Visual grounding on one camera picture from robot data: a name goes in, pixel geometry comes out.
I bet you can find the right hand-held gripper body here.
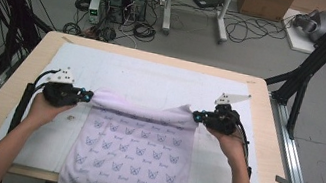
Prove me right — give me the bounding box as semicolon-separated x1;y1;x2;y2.
202;88;253;139

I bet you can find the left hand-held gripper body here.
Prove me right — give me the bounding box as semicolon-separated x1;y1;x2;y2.
40;63;88;113

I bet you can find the lilac cat print towel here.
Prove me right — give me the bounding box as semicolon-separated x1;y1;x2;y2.
57;83;204;183

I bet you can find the person's left hand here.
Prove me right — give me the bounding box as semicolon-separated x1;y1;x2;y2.
24;90;79;136

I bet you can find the person's right hand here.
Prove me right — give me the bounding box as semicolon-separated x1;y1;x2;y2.
199;123;253;172

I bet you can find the white foam mat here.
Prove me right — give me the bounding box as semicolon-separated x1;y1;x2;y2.
0;32;287;183

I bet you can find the small white power supply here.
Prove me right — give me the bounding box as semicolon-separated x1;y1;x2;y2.
86;0;104;25

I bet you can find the white desk leg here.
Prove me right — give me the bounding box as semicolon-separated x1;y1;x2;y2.
210;0;236;45
158;0;177;36

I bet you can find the white floor board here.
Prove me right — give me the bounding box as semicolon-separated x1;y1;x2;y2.
277;6;326;60

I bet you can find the flat black device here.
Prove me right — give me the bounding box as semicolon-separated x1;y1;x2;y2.
191;0;226;13

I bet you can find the brown cardboard box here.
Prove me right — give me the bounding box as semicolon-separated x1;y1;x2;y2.
234;0;297;25

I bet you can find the grey headset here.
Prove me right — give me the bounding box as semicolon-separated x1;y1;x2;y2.
289;5;326;46

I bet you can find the left hand-held gripper cable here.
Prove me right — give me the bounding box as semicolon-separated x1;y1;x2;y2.
7;62;61;140

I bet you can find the black cable coil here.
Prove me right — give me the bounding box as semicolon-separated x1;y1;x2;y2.
61;20;83;37
131;20;159;44

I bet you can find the black floor cable tangle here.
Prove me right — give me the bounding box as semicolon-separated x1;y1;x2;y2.
80;0;168;53

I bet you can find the long black floor cable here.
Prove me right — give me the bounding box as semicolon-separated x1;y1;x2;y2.
222;10;295;54

